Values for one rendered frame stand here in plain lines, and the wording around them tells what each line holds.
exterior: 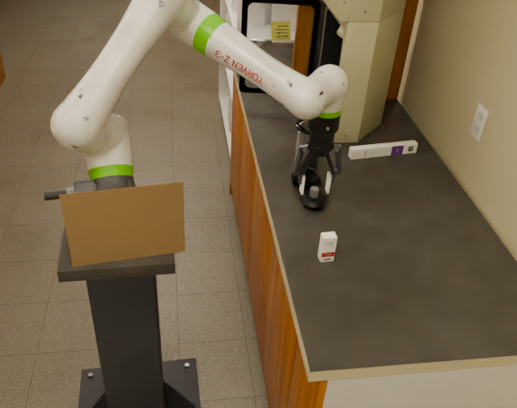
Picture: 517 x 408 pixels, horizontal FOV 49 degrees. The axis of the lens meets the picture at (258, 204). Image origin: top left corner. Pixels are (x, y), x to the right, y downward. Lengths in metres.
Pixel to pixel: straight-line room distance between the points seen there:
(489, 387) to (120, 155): 1.17
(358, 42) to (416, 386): 1.15
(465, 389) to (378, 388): 0.24
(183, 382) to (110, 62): 1.45
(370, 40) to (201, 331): 1.48
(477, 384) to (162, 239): 0.92
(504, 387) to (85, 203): 1.19
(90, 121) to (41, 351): 1.43
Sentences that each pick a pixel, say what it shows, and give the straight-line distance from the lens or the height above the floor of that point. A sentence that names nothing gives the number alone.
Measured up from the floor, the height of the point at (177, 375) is 0.02.
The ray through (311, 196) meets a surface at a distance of 1.84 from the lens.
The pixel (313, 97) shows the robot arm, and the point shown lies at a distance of 1.50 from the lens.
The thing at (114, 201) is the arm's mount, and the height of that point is 1.14.
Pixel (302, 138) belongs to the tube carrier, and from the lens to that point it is 1.84.
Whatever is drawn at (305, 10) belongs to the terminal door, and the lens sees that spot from 2.32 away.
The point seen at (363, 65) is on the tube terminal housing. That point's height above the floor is 1.26.
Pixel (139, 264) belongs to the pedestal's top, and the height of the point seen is 0.94.
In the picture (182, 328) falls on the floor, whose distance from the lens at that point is 2.71.
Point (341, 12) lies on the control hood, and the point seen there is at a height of 1.44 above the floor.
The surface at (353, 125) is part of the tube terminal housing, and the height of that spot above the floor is 1.01.
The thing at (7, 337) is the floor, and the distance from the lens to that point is 2.82.
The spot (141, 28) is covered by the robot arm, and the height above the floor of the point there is 1.53.
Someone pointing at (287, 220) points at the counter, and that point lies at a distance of 1.79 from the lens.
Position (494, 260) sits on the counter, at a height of 0.94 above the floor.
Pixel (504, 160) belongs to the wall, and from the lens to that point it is 1.95.
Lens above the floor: 2.03
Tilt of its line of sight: 36 degrees down
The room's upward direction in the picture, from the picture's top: 4 degrees clockwise
